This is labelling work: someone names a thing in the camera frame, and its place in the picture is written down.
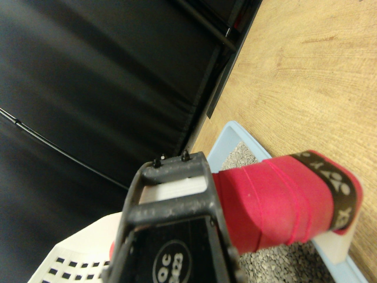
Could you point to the black curtain stand foot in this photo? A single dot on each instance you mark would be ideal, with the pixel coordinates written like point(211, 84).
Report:
point(226, 70)

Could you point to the blue litter tray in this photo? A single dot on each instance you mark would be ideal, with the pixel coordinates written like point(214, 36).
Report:
point(225, 138)

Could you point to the black curtain stand pole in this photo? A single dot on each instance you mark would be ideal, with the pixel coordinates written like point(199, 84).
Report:
point(212, 31)

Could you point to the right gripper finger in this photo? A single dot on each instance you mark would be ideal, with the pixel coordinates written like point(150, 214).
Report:
point(173, 206)

